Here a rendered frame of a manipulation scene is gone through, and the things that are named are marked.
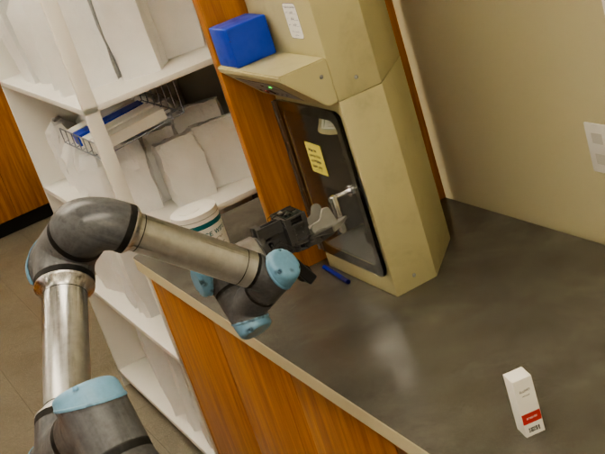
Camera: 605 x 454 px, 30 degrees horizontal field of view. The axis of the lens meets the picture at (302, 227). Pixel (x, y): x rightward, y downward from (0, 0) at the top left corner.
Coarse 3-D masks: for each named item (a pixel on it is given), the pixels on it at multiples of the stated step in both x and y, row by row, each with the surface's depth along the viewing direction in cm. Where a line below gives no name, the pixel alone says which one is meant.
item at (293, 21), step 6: (282, 6) 241; (288, 6) 238; (294, 6) 235; (288, 12) 239; (294, 12) 236; (288, 18) 240; (294, 18) 238; (288, 24) 242; (294, 24) 239; (300, 24) 237; (294, 30) 240; (300, 30) 238; (294, 36) 241; (300, 36) 239
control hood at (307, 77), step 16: (256, 64) 247; (272, 64) 242; (288, 64) 237; (304, 64) 233; (320, 64) 233; (256, 80) 244; (272, 80) 233; (288, 80) 230; (304, 80) 232; (320, 80) 233; (304, 96) 236; (320, 96) 234; (336, 96) 236
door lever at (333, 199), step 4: (348, 188) 247; (340, 192) 247; (344, 192) 247; (348, 192) 247; (332, 196) 246; (336, 196) 246; (340, 196) 246; (332, 200) 246; (336, 200) 246; (332, 204) 246; (336, 204) 246; (332, 208) 247; (336, 208) 246; (340, 208) 247; (336, 212) 247; (340, 212) 247; (336, 216) 247; (340, 216) 247; (344, 224) 248; (340, 228) 248; (344, 228) 248; (344, 232) 249
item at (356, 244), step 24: (288, 120) 261; (312, 120) 249; (336, 120) 238; (336, 144) 244; (336, 168) 249; (312, 192) 267; (336, 192) 255; (360, 192) 244; (360, 216) 249; (336, 240) 267; (360, 240) 254; (360, 264) 260
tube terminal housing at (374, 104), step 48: (288, 0) 237; (336, 0) 232; (288, 48) 247; (336, 48) 234; (384, 48) 247; (384, 96) 241; (384, 144) 244; (384, 192) 246; (432, 192) 265; (384, 240) 248; (432, 240) 258; (384, 288) 257
